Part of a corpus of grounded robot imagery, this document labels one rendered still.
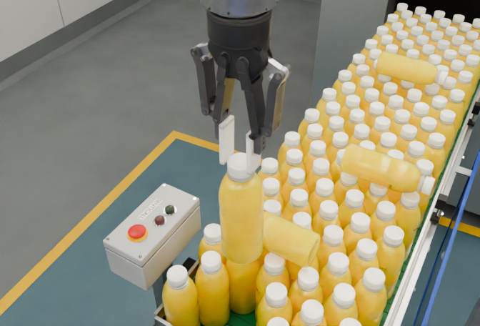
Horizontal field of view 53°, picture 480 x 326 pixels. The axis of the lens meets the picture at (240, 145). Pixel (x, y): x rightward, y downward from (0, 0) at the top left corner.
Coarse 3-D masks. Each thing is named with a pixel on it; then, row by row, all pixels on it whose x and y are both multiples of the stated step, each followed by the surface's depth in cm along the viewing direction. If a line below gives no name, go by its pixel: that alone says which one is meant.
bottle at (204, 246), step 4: (204, 240) 100; (220, 240) 100; (200, 244) 101; (204, 244) 100; (208, 244) 100; (212, 244) 99; (216, 244) 99; (220, 244) 100; (200, 248) 101; (204, 248) 100; (208, 248) 99; (212, 248) 99; (216, 248) 99; (220, 248) 100; (200, 252) 101; (204, 252) 100; (220, 252) 100; (200, 256) 101; (224, 256) 101; (200, 260) 102; (224, 260) 101; (200, 264) 103; (224, 264) 102
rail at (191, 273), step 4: (196, 264) 107; (192, 268) 106; (196, 268) 107; (188, 272) 105; (192, 272) 106; (192, 276) 107; (160, 308) 98; (156, 312) 98; (160, 312) 98; (164, 312) 100; (160, 316) 99
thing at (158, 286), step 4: (172, 264) 112; (168, 268) 111; (164, 272) 110; (160, 276) 110; (164, 276) 110; (156, 280) 112; (160, 280) 111; (164, 280) 111; (156, 284) 113; (160, 284) 112; (156, 288) 114; (160, 288) 113; (156, 292) 116; (160, 292) 115; (156, 296) 117; (160, 296) 116; (156, 300) 118; (160, 300) 117; (156, 304) 119; (160, 304) 118; (156, 308) 121
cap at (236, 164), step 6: (234, 156) 70; (240, 156) 70; (228, 162) 69; (234, 162) 69; (240, 162) 69; (228, 168) 69; (234, 168) 68; (240, 168) 68; (234, 174) 69; (240, 174) 68; (246, 174) 69
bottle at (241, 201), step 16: (224, 176) 72; (256, 176) 72; (224, 192) 71; (240, 192) 70; (256, 192) 71; (224, 208) 72; (240, 208) 71; (256, 208) 72; (224, 224) 75; (240, 224) 73; (256, 224) 74; (224, 240) 77; (240, 240) 75; (256, 240) 77; (240, 256) 78; (256, 256) 79
